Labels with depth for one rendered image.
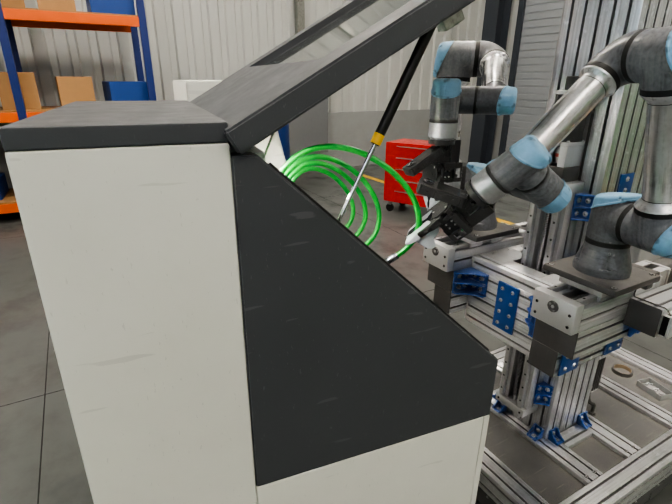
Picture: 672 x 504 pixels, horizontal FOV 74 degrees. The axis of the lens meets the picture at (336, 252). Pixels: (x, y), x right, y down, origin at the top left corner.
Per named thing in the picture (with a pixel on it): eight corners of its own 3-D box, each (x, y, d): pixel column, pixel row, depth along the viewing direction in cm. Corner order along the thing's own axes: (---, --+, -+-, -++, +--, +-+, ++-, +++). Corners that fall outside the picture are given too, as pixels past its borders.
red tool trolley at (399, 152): (382, 211, 568) (385, 141, 537) (399, 203, 603) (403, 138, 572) (433, 221, 530) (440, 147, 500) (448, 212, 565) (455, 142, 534)
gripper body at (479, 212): (452, 245, 104) (495, 215, 98) (427, 221, 102) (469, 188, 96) (453, 229, 110) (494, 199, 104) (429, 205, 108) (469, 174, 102)
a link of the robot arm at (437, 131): (439, 124, 116) (422, 121, 123) (437, 142, 118) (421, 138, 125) (463, 123, 119) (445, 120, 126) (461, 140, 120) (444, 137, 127)
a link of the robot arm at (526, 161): (561, 169, 90) (536, 145, 86) (514, 202, 96) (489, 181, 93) (548, 147, 96) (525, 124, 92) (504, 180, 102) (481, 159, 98)
